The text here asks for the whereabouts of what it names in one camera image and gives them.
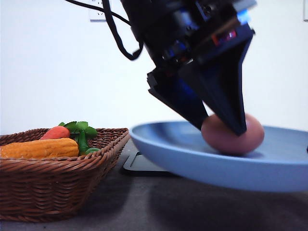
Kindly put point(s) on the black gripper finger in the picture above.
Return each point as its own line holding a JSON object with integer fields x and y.
{"x": 217, "y": 76}

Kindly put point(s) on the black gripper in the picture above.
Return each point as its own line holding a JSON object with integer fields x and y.
{"x": 178, "y": 33}

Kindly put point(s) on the brown egg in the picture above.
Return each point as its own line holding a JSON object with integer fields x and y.
{"x": 224, "y": 140}

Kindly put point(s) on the blue plate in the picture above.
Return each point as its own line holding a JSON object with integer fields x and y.
{"x": 278, "y": 164}

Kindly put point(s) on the brown wicker basket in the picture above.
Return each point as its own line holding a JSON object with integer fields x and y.
{"x": 55, "y": 188}

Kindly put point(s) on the black serving tray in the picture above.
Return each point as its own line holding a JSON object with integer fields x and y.
{"x": 138, "y": 162}

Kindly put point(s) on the green toy leafy vegetable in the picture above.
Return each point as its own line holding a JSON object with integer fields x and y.
{"x": 82, "y": 132}

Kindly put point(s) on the green toy pepper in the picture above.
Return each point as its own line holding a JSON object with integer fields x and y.
{"x": 91, "y": 150}

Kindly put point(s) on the orange toy carrot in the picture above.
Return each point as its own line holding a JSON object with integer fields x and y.
{"x": 56, "y": 132}

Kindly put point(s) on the yellow toy corn cob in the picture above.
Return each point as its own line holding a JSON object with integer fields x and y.
{"x": 46, "y": 148}

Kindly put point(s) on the white wall socket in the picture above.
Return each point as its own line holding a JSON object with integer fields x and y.
{"x": 97, "y": 16}

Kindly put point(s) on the black cable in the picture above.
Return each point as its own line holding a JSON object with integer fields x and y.
{"x": 107, "y": 8}

